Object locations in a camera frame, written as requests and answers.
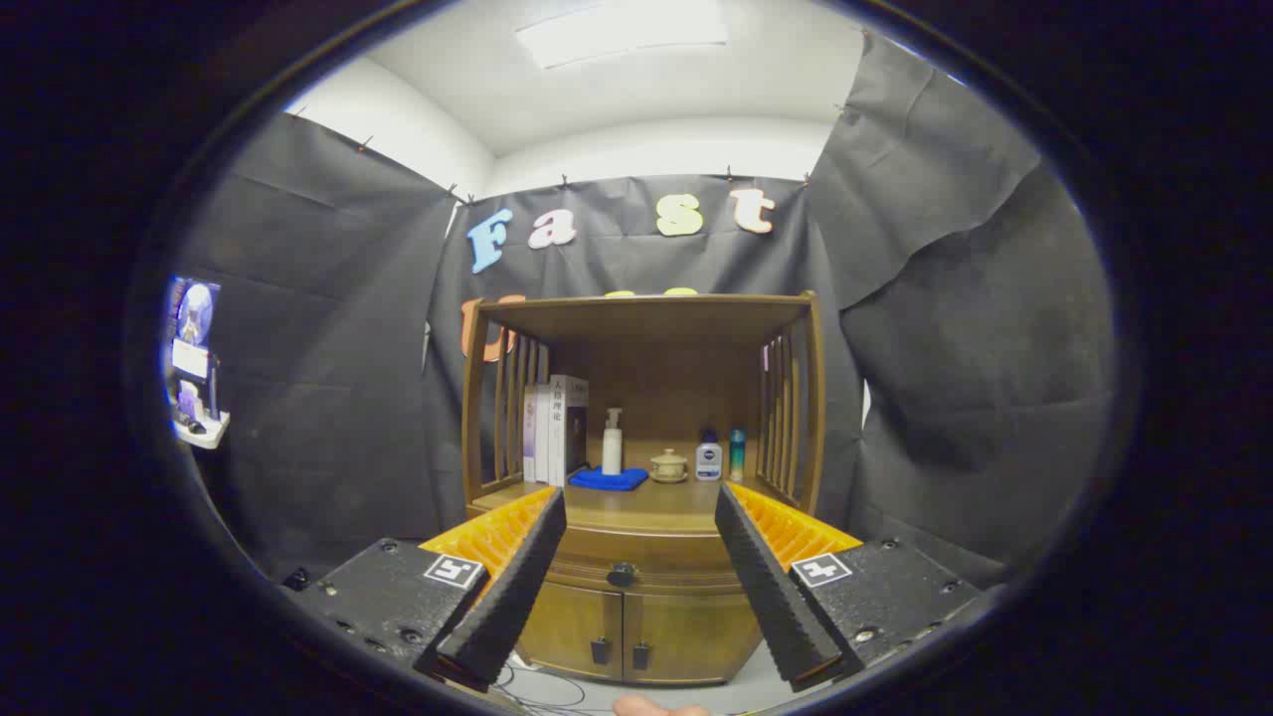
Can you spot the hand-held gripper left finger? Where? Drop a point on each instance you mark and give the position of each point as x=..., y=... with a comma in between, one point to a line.
x=517, y=587

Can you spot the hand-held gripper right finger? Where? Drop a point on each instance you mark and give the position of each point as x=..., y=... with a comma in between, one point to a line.
x=771, y=587

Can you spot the black round drawer knob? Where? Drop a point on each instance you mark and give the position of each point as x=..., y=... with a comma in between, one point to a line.
x=622, y=574

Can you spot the wooden drawer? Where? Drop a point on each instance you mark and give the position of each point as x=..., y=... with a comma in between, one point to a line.
x=656, y=552

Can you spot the wooden cabinet door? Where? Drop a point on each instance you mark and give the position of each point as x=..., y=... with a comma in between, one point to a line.
x=696, y=636
x=567, y=626

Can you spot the wooden countertop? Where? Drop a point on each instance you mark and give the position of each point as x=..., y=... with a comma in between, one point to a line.
x=656, y=502

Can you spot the wooden cabinet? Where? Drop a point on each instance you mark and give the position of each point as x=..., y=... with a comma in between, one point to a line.
x=656, y=398

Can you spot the teal slim bottle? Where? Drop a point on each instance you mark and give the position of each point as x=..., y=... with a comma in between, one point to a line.
x=737, y=457

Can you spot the blue folded cloth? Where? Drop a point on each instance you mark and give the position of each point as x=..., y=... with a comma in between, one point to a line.
x=609, y=479

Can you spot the white lotion bottle blue cap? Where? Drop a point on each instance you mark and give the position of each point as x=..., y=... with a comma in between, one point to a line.
x=708, y=459

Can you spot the cream saucer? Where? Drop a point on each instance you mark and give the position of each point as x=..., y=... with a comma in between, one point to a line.
x=669, y=479

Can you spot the cream lidded tea cup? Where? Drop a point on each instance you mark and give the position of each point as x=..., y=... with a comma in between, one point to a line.
x=669, y=462

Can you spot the white pump bottle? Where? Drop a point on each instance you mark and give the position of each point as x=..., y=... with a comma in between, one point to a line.
x=612, y=452

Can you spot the white book with portrait cover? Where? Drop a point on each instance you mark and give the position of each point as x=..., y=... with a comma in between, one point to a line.
x=569, y=428

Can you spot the white rack with printed cards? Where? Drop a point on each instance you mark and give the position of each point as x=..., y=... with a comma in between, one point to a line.
x=194, y=358

